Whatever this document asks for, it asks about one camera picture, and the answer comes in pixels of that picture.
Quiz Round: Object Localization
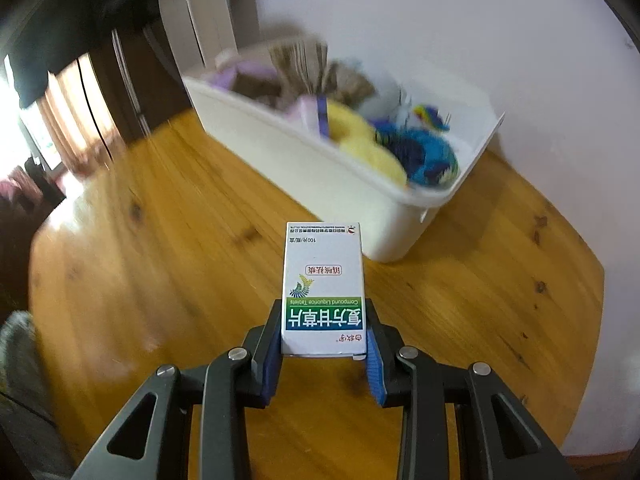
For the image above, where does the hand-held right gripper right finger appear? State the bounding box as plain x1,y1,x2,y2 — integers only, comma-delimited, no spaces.
357,297,576,480

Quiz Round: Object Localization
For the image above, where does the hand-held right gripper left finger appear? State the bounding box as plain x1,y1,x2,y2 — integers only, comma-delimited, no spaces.
72,297,286,480

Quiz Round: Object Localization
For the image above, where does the white green medicine box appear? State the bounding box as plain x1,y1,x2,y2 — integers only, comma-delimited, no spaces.
280,221,369,361

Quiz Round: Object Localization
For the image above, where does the white plastic bin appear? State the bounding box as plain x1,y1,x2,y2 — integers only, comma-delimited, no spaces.
182,35,506,265

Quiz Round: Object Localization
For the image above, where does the yellow plush toy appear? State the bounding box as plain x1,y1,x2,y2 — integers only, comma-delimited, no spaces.
320,100,409,187

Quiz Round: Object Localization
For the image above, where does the pink packet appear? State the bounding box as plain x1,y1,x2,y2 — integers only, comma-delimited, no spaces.
289,95,322,133

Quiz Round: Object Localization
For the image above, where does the purple plush toy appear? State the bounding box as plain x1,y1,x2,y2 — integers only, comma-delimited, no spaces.
207,57,282,92

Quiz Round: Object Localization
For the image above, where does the grey fuzzy rug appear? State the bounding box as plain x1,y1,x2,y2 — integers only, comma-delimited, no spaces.
0,310,43,411

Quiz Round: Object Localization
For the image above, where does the dark wooden cabinet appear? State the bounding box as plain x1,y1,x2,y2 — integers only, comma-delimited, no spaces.
75,22,197,148

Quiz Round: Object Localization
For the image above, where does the black puffer jacket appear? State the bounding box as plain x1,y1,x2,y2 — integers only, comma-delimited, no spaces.
0,0,168,108

